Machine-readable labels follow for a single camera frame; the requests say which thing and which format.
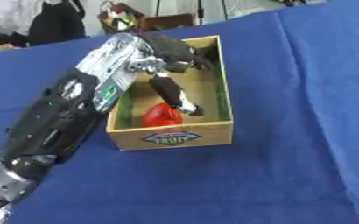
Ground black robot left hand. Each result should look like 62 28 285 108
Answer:
137 33 214 117

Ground tan cardboard box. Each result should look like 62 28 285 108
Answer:
104 35 235 151

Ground brown wooden chair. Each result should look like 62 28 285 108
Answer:
96 3 198 34

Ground black tripod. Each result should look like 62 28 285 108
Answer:
153 0 230 25

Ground red toy fruit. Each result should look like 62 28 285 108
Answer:
141 101 185 128

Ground black bag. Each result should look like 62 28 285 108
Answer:
27 0 88 47

